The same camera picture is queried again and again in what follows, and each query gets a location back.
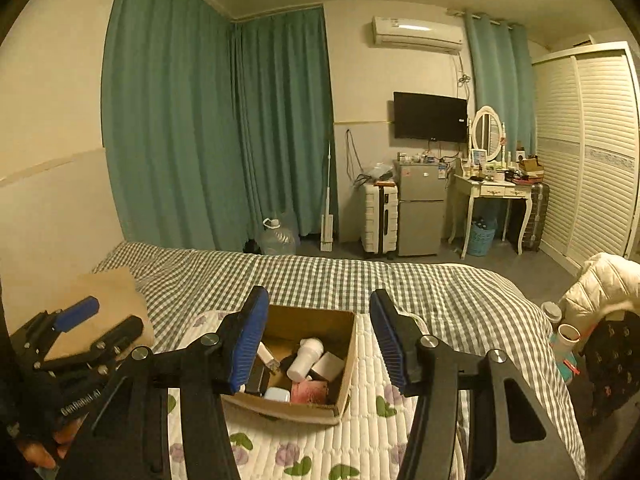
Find small white tube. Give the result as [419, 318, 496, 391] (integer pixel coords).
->
[257, 342, 281, 374]

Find light teal curtain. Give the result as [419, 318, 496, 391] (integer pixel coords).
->
[462, 10, 537, 162]

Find white suitcase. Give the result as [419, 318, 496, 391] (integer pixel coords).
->
[361, 182, 401, 257]

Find dark suitcase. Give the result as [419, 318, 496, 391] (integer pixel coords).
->
[507, 181, 551, 254]

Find air conditioner cable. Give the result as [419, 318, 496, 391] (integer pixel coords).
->
[454, 52, 474, 94]

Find black wall television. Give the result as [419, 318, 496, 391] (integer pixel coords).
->
[392, 91, 468, 143]

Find clear water jug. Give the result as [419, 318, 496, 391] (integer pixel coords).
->
[259, 217, 301, 257]

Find green curtain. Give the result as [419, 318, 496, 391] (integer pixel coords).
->
[101, 0, 251, 247]
[231, 6, 340, 242]

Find white square box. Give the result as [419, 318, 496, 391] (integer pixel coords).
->
[312, 351, 348, 382]

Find black case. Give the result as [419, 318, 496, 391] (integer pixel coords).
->
[245, 360, 268, 396]

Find blue plastic basket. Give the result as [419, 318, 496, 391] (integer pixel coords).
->
[469, 217, 497, 257]

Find white shaker bottle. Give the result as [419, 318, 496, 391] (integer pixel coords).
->
[286, 337, 325, 382]

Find black wall cable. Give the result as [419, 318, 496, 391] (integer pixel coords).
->
[346, 129, 369, 187]

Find white open cup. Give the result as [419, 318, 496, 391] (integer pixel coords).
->
[557, 324, 584, 357]

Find white air conditioner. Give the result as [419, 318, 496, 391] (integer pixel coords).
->
[371, 15, 463, 55]

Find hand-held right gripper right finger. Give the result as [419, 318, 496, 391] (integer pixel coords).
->
[369, 288, 568, 480]

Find beige pillow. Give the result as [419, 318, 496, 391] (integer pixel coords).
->
[10, 266, 156, 362]

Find teal plastic object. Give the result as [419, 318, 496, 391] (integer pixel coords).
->
[549, 335, 577, 382]

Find clear plastic bag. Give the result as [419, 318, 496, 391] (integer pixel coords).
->
[356, 162, 396, 187]

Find white floral quilt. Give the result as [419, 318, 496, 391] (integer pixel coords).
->
[165, 310, 472, 480]

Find white louvered wardrobe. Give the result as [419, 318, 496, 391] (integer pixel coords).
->
[531, 41, 640, 272]

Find person's left hand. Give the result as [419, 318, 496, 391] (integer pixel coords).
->
[12, 417, 83, 470]

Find white oval vanity mirror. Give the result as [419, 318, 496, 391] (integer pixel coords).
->
[470, 106, 504, 163]

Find white flat mop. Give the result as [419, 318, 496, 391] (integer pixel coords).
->
[320, 142, 337, 252]

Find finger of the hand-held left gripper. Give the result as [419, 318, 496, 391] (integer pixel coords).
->
[32, 316, 146, 377]
[10, 296, 101, 356]

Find dark patterned garment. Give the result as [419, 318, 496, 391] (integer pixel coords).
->
[582, 310, 640, 422]

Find white puffer jacket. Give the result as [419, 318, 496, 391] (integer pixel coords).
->
[557, 252, 640, 342]

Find brown cardboard box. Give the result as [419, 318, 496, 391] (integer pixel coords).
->
[220, 305, 358, 427]

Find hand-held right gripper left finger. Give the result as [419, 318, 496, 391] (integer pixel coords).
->
[57, 285, 271, 480]

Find white dressing table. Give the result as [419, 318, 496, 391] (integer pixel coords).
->
[447, 170, 533, 260]

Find pink patterned box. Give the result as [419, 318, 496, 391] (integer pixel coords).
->
[290, 379, 331, 406]

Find grey small refrigerator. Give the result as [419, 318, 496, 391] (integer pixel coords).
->
[393, 160, 447, 258]

